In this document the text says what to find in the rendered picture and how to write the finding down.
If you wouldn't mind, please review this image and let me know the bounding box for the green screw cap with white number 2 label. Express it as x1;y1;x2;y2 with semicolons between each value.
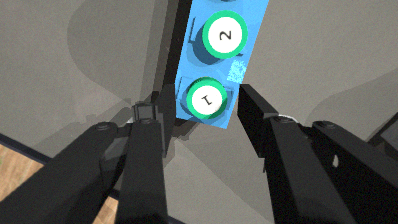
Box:
202;10;248;59

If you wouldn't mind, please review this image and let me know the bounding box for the blue tube rack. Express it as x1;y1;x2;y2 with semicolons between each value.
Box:
175;0;269;129

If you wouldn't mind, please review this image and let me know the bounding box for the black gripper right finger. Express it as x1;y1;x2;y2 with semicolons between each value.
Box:
237;84;398;224

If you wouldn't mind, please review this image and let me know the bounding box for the dark green screw cap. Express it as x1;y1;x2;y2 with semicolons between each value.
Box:
186;77;228;119

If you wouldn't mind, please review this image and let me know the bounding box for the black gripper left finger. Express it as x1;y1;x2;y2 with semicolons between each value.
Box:
0;84;176;224

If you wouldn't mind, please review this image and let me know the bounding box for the dark grey table edge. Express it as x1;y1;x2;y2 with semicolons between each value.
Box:
0;133;185;224

